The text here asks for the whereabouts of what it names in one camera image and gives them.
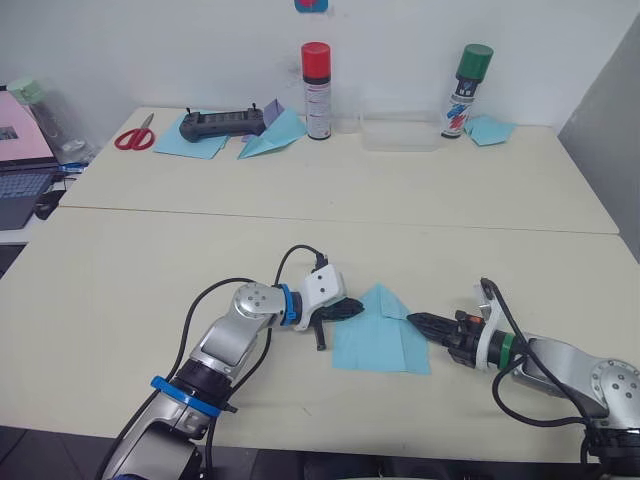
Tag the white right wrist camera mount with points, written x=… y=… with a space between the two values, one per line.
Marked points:
x=487 y=340

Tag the small folded light blue paper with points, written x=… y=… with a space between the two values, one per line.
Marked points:
x=489 y=131

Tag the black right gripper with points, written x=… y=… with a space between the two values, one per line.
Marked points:
x=465 y=340

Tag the red cap spray can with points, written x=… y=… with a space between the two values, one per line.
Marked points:
x=317 y=95

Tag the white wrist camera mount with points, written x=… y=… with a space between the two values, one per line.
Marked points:
x=322 y=287
x=487 y=340

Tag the black computer mouse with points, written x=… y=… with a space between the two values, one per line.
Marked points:
x=46 y=206

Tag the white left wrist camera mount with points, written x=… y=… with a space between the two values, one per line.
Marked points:
x=322 y=287

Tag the light blue paper airplane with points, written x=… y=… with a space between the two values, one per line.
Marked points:
x=275 y=137

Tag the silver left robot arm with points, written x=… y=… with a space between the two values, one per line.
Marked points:
x=225 y=340

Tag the clear bottle with green lid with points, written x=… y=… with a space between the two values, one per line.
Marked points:
x=55 y=125

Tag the laptop with pink screen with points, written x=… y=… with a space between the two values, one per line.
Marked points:
x=20 y=150

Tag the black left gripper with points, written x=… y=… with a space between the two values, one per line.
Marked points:
x=321 y=330

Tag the black handheld remote controller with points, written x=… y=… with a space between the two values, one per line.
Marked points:
x=220 y=125

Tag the green cap spray can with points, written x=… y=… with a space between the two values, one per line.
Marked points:
x=465 y=95

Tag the flat light blue paper sheet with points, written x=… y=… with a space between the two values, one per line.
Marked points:
x=192 y=148

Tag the clear plastic container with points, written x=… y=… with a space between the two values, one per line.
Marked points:
x=400 y=132

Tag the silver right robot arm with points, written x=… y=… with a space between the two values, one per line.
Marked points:
x=560 y=365

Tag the red and blue wall sticker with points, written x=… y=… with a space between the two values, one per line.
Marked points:
x=311 y=4

